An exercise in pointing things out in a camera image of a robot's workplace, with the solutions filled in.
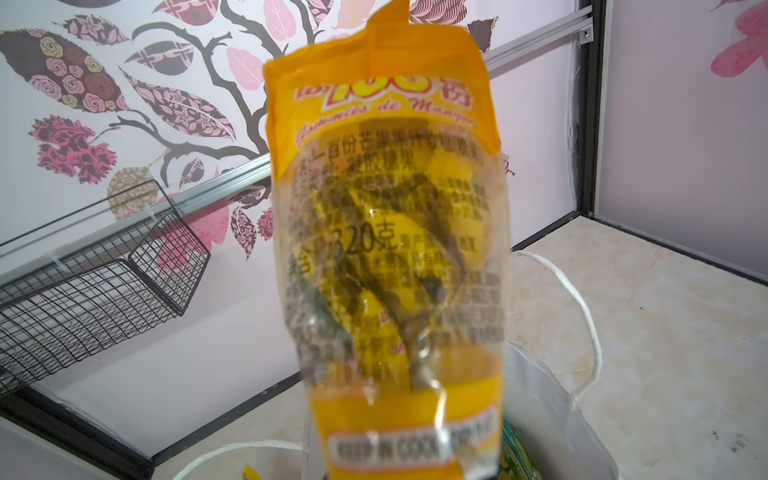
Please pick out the white patterned paper bag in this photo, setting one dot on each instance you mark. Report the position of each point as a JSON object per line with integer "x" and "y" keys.
{"x": 552, "y": 408}

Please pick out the yellow mango candy bag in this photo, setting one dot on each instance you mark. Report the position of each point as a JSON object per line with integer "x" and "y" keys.
{"x": 391, "y": 233}

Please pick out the green yellow candy bag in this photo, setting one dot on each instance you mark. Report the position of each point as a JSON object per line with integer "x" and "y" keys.
{"x": 514, "y": 460}

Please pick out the black wire basket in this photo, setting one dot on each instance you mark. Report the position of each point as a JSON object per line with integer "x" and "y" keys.
{"x": 86, "y": 297}

